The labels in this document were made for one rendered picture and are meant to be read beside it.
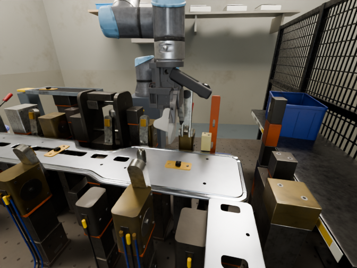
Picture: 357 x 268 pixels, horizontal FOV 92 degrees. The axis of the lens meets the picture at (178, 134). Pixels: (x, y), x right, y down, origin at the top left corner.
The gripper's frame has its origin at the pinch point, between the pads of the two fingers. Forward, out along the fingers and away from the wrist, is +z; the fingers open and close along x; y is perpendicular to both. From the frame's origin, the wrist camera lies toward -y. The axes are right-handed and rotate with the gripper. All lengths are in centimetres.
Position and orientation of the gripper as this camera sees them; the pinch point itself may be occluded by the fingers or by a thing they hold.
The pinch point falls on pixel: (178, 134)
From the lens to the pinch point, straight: 51.4
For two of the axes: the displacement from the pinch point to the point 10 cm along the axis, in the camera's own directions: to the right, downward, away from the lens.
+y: -9.8, -0.8, 1.9
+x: -2.1, 4.0, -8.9
